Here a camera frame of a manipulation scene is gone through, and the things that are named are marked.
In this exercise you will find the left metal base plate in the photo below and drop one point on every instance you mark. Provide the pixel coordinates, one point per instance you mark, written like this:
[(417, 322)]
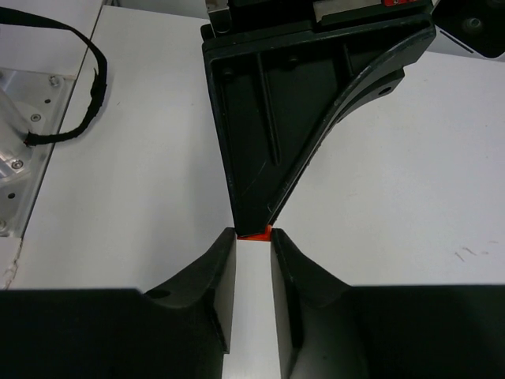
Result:
[(30, 102)]

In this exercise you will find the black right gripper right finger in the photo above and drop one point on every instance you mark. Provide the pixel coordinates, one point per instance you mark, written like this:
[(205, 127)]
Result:
[(329, 329)]

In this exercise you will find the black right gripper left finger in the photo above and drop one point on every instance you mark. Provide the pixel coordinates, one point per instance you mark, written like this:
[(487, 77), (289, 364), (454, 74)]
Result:
[(179, 329)]

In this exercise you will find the orange small lego piece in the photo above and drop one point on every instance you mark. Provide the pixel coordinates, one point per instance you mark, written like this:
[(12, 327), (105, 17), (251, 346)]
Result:
[(261, 237)]

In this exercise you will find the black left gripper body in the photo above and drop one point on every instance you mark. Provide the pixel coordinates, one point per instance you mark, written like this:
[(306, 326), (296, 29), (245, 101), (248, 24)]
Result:
[(232, 17)]

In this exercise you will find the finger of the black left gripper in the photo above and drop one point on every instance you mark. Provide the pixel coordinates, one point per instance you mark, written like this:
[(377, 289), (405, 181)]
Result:
[(238, 69), (341, 73)]

